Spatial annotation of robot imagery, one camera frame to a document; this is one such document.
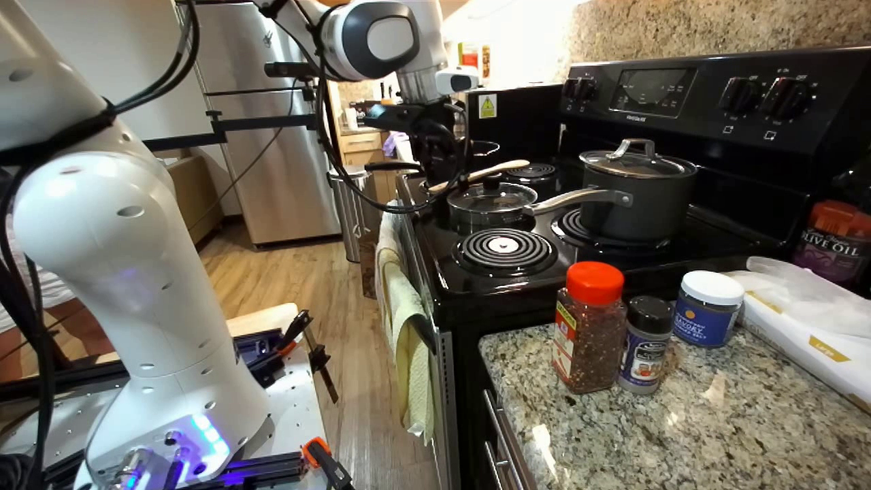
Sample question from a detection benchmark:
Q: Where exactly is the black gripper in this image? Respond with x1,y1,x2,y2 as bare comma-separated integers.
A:
407,95,468,186

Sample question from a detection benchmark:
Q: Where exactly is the glass lid with black knob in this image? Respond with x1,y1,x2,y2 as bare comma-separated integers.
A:
446,178,540,234

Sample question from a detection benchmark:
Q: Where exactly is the dark cooking pot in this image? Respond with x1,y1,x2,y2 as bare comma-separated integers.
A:
506,160,562,199

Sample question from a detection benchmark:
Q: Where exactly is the blue jar with white lid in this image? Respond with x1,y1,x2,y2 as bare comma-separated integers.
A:
672,268,746,351

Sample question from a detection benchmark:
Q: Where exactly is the black appliance with sticker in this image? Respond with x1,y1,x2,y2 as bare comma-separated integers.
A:
461,82,566,171

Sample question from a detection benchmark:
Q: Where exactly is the coil burner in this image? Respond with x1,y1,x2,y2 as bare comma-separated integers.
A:
457,227,557,276
551,204,636,253

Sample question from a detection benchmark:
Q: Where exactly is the black electric stove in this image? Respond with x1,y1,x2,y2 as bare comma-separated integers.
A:
392,43,871,490

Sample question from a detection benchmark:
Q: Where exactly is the black stove knob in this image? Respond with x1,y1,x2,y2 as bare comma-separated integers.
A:
562,73,600,103
765,73,818,122
717,77,765,118

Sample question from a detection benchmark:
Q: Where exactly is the stainless steel refrigerator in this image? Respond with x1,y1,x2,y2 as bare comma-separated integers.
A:
193,0,346,248

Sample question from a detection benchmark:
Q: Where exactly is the yellow dish towel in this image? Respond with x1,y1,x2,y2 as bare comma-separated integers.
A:
373,212,441,450

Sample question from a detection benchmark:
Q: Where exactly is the red-capped spice jar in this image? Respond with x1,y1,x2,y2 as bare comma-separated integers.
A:
550,258,629,396

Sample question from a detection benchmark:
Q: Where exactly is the black clamp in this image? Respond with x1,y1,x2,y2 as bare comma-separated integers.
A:
246,309,343,405

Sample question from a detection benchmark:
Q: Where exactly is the brown low cabinet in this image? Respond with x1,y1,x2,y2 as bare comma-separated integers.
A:
159,148,226,248

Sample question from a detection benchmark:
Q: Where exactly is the black-capped spice jar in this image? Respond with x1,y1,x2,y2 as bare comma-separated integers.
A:
619,294,678,392

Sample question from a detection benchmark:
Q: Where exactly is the robot mounting platform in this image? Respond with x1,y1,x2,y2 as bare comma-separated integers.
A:
0,303,335,490

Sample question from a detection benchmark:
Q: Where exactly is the dark glass oil bottle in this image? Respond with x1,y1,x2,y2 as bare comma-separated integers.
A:
792,156,871,288

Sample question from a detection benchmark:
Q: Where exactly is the white plastic wrapped board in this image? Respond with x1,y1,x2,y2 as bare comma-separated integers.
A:
730,253,871,411

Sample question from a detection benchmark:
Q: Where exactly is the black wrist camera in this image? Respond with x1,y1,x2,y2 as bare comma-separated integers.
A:
350,95,412,132

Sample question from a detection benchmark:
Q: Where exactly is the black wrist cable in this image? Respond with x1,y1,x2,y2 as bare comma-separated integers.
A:
306,0,429,219

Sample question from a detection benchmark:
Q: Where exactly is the black stereo camera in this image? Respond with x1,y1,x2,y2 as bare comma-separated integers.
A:
264,60,321,80

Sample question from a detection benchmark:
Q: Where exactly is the saucepan lid with loop handle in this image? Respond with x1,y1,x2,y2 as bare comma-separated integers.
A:
577,137,702,182

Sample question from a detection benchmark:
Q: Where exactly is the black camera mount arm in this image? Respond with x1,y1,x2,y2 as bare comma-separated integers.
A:
140,82,321,154

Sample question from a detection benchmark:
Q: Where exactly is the dark saucepan with steel handle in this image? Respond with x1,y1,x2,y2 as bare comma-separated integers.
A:
527,159,702,244

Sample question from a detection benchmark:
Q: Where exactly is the orange-handled clamp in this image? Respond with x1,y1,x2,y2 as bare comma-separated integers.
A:
299,434,358,490

